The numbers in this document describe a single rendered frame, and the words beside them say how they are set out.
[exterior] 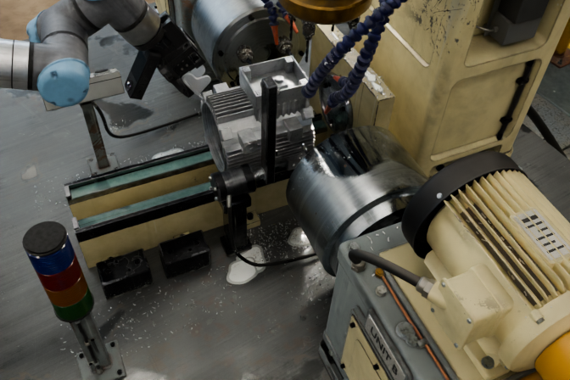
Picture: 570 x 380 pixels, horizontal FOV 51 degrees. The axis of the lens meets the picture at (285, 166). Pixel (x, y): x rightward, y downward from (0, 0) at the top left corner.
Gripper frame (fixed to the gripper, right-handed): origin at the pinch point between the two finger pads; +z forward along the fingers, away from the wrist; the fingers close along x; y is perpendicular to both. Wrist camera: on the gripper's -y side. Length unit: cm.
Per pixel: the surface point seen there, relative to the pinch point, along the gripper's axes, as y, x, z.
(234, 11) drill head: 16.7, 17.8, 2.1
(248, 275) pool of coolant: -13.5, -28.1, 25.0
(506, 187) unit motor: 33, -62, -12
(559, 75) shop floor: 130, 71, 200
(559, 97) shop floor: 120, 57, 194
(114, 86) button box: -14.1, 13.2, -4.5
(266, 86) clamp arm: 14.6, -20.5, -10.3
